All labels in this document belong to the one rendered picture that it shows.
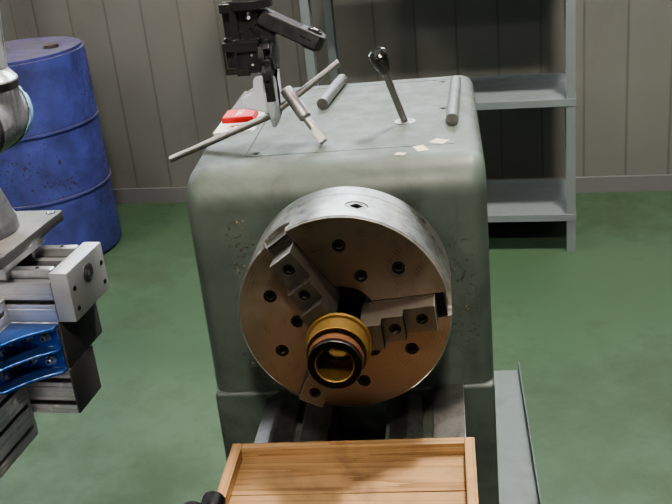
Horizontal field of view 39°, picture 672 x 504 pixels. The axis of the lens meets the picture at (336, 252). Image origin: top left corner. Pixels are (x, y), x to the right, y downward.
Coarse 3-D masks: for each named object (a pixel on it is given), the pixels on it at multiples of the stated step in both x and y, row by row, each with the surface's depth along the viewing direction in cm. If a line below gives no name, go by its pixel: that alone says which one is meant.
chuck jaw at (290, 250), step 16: (272, 240) 139; (288, 240) 137; (288, 256) 133; (304, 256) 137; (288, 272) 134; (304, 272) 134; (320, 272) 138; (288, 288) 135; (304, 288) 133; (320, 288) 134; (336, 288) 139; (304, 304) 134; (320, 304) 131; (336, 304) 136; (304, 320) 133
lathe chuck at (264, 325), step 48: (336, 240) 136; (384, 240) 135; (432, 240) 142; (240, 288) 141; (384, 288) 138; (432, 288) 138; (288, 336) 143; (432, 336) 141; (288, 384) 146; (384, 384) 145
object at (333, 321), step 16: (320, 320) 132; (336, 320) 130; (352, 320) 131; (320, 336) 129; (336, 336) 127; (352, 336) 129; (368, 336) 132; (320, 352) 127; (336, 352) 136; (352, 352) 127; (368, 352) 133; (320, 368) 132; (336, 368) 133; (352, 368) 132; (320, 384) 129; (336, 384) 129
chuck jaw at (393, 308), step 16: (368, 304) 138; (384, 304) 137; (400, 304) 137; (416, 304) 136; (432, 304) 135; (368, 320) 134; (384, 320) 134; (400, 320) 133; (416, 320) 136; (432, 320) 135; (384, 336) 135; (400, 336) 134
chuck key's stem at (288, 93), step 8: (288, 88) 162; (288, 96) 161; (296, 96) 161; (296, 104) 161; (304, 104) 162; (296, 112) 161; (304, 112) 160; (304, 120) 161; (312, 120) 161; (312, 128) 160; (320, 136) 160
